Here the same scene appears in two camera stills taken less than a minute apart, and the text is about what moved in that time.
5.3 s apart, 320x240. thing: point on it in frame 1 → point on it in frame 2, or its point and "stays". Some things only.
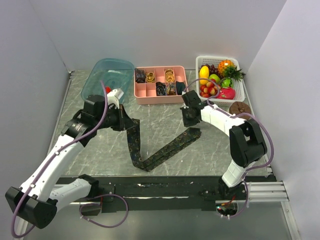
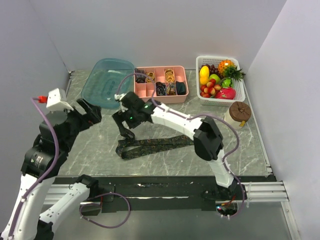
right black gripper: (187, 123) → (121, 116)
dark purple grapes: (212, 69) stays
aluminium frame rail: (267, 191) stays
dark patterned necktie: (162, 154) → (127, 147)
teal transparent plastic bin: (116, 73) stays
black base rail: (162, 193) stays
